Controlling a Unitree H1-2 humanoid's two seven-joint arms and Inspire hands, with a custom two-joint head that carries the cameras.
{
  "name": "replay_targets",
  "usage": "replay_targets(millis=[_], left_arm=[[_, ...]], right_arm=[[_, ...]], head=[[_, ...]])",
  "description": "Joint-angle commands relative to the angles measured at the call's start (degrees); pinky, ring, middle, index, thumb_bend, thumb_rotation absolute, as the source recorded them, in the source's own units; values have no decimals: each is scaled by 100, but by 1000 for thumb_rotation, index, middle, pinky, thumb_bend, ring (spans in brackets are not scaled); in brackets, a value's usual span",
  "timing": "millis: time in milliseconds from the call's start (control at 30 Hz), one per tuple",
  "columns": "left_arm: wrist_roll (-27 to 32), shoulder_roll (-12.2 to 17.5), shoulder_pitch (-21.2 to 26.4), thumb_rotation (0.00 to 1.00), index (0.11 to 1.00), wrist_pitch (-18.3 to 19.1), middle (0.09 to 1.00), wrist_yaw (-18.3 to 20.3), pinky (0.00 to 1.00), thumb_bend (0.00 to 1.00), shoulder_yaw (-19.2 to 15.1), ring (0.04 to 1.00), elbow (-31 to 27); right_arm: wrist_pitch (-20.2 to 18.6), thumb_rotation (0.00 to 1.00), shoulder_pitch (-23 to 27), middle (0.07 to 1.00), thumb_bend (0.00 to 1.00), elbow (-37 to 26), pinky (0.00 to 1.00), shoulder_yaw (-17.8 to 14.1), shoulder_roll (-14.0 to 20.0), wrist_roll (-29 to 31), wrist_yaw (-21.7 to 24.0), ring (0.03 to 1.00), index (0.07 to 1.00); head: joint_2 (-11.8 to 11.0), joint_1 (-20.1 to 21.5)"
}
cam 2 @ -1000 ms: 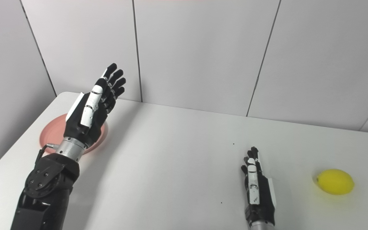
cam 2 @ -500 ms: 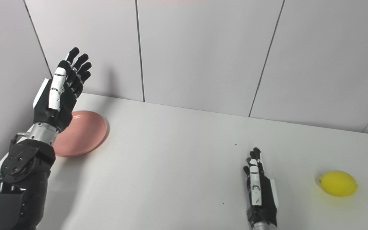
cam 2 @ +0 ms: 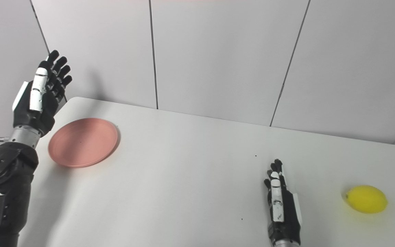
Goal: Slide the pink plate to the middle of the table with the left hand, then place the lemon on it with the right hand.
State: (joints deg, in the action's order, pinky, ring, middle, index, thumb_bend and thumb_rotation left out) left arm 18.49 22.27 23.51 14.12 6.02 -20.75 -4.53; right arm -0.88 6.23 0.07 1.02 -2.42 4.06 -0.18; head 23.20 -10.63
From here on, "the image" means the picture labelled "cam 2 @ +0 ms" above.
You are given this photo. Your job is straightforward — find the yellow lemon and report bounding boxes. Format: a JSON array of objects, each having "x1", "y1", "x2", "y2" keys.
[{"x1": 345, "y1": 185, "x2": 388, "y2": 214}]

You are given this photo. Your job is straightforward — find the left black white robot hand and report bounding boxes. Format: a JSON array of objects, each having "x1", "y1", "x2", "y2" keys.
[{"x1": 12, "y1": 50, "x2": 73, "y2": 138}]

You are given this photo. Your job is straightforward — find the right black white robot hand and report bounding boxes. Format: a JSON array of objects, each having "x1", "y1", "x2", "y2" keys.
[{"x1": 264, "y1": 158, "x2": 302, "y2": 246}]

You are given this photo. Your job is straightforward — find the pink round plate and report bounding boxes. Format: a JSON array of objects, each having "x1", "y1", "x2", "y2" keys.
[{"x1": 48, "y1": 118, "x2": 119, "y2": 168}]

